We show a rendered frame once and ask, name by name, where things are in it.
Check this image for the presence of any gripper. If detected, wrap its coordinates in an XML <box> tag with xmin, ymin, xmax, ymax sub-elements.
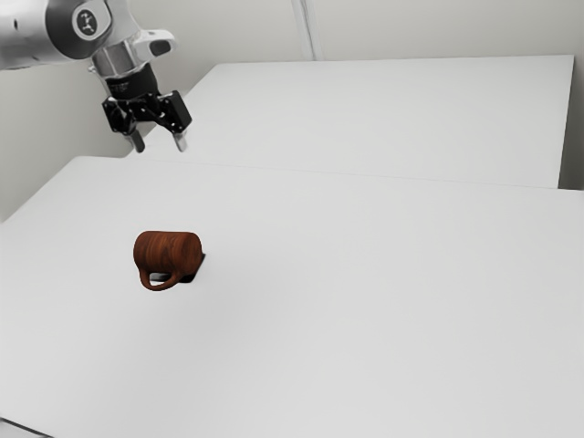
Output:
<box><xmin>100</xmin><ymin>62</ymin><xmax>193</xmax><ymax>154</ymax></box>

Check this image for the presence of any brown wooden mug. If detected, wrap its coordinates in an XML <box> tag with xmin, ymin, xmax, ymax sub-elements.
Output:
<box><xmin>132</xmin><ymin>230</ymin><xmax>203</xmax><ymax>291</ymax></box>

